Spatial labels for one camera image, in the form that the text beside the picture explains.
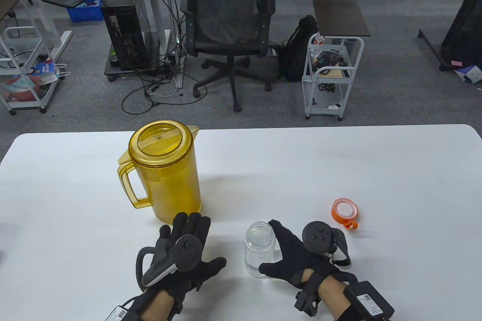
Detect person's right forearm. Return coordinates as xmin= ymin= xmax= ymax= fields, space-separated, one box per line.
xmin=316 ymin=276 xmax=352 ymax=321

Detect clear water cup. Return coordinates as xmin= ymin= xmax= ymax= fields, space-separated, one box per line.
xmin=244 ymin=221 xmax=276 ymax=279

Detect black backpack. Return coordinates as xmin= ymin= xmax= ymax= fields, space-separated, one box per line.
xmin=279 ymin=15 xmax=319 ymax=82

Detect black floor cables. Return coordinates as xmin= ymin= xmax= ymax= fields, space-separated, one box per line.
xmin=121 ymin=69 xmax=207 ymax=115

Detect person's left hand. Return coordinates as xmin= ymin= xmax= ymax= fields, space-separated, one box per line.
xmin=137 ymin=212 xmax=227 ymax=316

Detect blue plastic crate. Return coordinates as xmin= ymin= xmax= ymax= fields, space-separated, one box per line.
xmin=67 ymin=0 xmax=105 ymax=23

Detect black strapped sensor box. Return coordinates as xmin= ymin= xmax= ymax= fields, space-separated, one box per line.
xmin=335 ymin=280 xmax=395 ymax=321
xmin=109 ymin=306 xmax=130 ymax=321

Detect yellow transparent kettle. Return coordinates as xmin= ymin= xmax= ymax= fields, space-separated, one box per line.
xmin=117 ymin=120 xmax=202 ymax=224

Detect dark brown side table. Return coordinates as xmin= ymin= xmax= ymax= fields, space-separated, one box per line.
xmin=313 ymin=0 xmax=371 ymax=37

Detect white rolling cart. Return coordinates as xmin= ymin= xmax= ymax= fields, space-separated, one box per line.
xmin=302 ymin=33 xmax=365 ymax=121

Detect black fabric stand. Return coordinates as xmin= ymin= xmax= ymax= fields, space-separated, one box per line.
xmin=418 ymin=0 xmax=482 ymax=72

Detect wooden board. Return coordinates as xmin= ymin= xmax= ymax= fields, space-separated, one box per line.
xmin=316 ymin=68 xmax=350 ymax=78

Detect person's left forearm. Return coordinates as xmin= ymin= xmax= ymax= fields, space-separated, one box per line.
xmin=141 ymin=291 xmax=177 ymax=321

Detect black mesh office chair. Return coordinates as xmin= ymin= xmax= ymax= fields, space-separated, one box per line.
xmin=180 ymin=0 xmax=283 ymax=113

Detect black computer tower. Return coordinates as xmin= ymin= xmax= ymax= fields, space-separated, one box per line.
xmin=101 ymin=0 xmax=159 ymax=71

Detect orange cup lid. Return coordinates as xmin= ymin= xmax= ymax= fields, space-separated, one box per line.
xmin=331 ymin=198 xmax=359 ymax=230

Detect person's right hand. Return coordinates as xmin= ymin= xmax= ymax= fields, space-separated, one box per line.
xmin=259 ymin=219 xmax=358 ymax=288

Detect white blue carton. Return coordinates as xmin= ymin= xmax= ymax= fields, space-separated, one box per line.
xmin=454 ymin=65 xmax=482 ymax=84

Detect white cart with basketball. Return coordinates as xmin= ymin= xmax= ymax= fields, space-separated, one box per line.
xmin=0 ymin=27 xmax=61 ymax=115

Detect black hand controller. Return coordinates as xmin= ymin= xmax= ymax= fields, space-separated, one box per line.
xmin=302 ymin=221 xmax=352 ymax=269
xmin=136 ymin=234 xmax=207 ymax=288

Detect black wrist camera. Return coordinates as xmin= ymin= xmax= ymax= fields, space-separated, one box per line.
xmin=295 ymin=289 xmax=320 ymax=316

